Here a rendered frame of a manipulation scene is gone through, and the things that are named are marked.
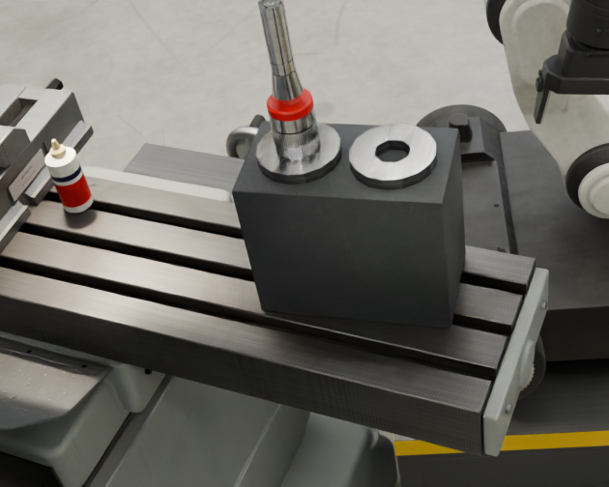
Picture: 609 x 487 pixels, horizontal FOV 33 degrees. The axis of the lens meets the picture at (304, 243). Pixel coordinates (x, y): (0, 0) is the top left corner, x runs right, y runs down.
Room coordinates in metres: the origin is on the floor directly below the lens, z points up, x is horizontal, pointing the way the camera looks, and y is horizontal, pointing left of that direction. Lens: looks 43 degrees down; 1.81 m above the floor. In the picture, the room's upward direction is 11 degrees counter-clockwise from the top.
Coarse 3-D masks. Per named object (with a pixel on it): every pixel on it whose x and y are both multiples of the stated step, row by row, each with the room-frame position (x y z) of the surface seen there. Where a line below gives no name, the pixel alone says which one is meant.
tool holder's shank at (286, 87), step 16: (272, 0) 0.85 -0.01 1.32; (272, 16) 0.83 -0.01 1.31; (272, 32) 0.83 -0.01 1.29; (288, 32) 0.84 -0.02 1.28; (272, 48) 0.84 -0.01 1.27; (288, 48) 0.84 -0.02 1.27; (272, 64) 0.84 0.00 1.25; (288, 64) 0.84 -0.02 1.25; (272, 80) 0.84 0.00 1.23; (288, 80) 0.83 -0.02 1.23; (288, 96) 0.83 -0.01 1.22
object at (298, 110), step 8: (272, 96) 0.86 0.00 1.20; (304, 96) 0.85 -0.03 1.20; (272, 104) 0.84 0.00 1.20; (280, 104) 0.84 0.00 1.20; (296, 104) 0.83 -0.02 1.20; (304, 104) 0.83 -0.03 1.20; (312, 104) 0.84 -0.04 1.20; (272, 112) 0.83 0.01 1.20; (280, 112) 0.83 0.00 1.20; (288, 112) 0.82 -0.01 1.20; (296, 112) 0.82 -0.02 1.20; (304, 112) 0.83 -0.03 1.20; (280, 120) 0.83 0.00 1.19; (288, 120) 0.82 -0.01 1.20
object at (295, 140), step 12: (312, 108) 0.84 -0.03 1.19; (276, 120) 0.83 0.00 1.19; (300, 120) 0.82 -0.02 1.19; (312, 120) 0.83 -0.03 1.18; (276, 132) 0.83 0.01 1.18; (288, 132) 0.82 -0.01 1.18; (300, 132) 0.82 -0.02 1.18; (312, 132) 0.83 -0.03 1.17; (276, 144) 0.84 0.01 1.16; (288, 144) 0.82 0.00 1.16; (300, 144) 0.82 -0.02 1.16; (312, 144) 0.83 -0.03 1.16; (288, 156) 0.83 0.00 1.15; (300, 156) 0.82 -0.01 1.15
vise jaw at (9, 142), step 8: (0, 128) 1.12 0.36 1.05; (8, 128) 1.12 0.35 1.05; (16, 128) 1.12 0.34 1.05; (0, 136) 1.10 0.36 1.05; (8, 136) 1.10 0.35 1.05; (16, 136) 1.12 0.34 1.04; (24, 136) 1.13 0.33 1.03; (0, 144) 1.09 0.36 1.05; (8, 144) 1.10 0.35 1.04; (16, 144) 1.11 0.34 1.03; (24, 144) 1.12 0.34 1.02; (0, 152) 1.08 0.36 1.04; (8, 152) 1.09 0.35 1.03; (16, 152) 1.11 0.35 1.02; (0, 160) 1.08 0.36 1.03; (8, 160) 1.09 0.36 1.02
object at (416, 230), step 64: (320, 128) 0.87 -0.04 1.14; (384, 128) 0.85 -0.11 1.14; (448, 128) 0.85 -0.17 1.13; (256, 192) 0.80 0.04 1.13; (320, 192) 0.78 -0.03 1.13; (384, 192) 0.76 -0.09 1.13; (448, 192) 0.76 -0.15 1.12; (256, 256) 0.81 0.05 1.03; (320, 256) 0.78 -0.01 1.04; (384, 256) 0.76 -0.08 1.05; (448, 256) 0.74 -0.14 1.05; (384, 320) 0.76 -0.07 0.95; (448, 320) 0.73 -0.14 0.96
